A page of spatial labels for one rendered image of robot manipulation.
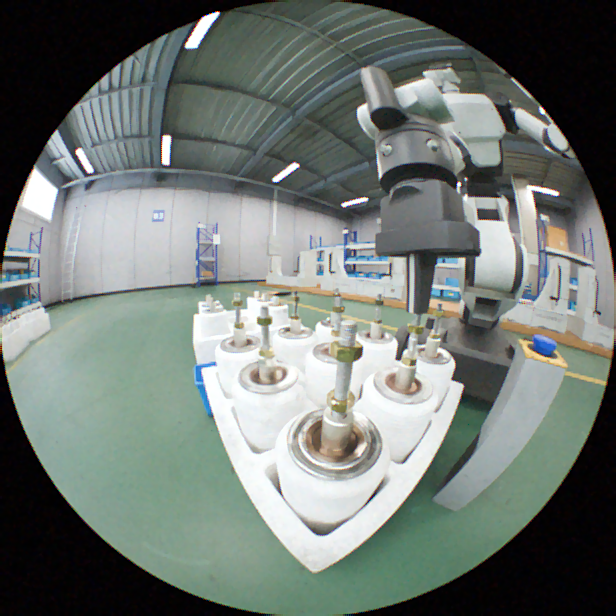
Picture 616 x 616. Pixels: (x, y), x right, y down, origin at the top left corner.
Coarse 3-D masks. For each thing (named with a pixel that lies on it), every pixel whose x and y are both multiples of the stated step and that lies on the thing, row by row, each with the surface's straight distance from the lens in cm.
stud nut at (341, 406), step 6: (330, 396) 12; (354, 396) 13; (330, 402) 12; (336, 402) 12; (342, 402) 12; (348, 402) 12; (354, 402) 13; (330, 408) 12; (336, 408) 12; (342, 408) 12; (348, 408) 12
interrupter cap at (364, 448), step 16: (304, 416) 17; (320, 416) 17; (288, 432) 16; (304, 432) 16; (320, 432) 16; (352, 432) 17; (368, 432) 16; (288, 448) 15; (304, 448) 15; (320, 448) 15; (352, 448) 16; (368, 448) 15; (304, 464) 14; (320, 464) 14; (336, 464) 14; (352, 464) 14; (368, 464) 15; (336, 480) 14
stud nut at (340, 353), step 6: (336, 342) 11; (330, 348) 11; (336, 348) 10; (342, 348) 10; (348, 348) 10; (354, 348) 10; (360, 348) 10; (336, 354) 10; (342, 354) 10; (348, 354) 10; (354, 354) 10; (360, 354) 11; (342, 360) 10; (348, 360) 10; (354, 360) 10
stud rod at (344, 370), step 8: (344, 320) 10; (344, 328) 10; (352, 328) 10; (344, 336) 10; (352, 336) 10; (344, 344) 10; (352, 344) 10; (344, 368) 11; (352, 368) 11; (336, 376) 11; (344, 376) 11; (336, 384) 12; (344, 384) 11; (336, 392) 12; (344, 392) 12; (336, 416) 13; (344, 416) 14
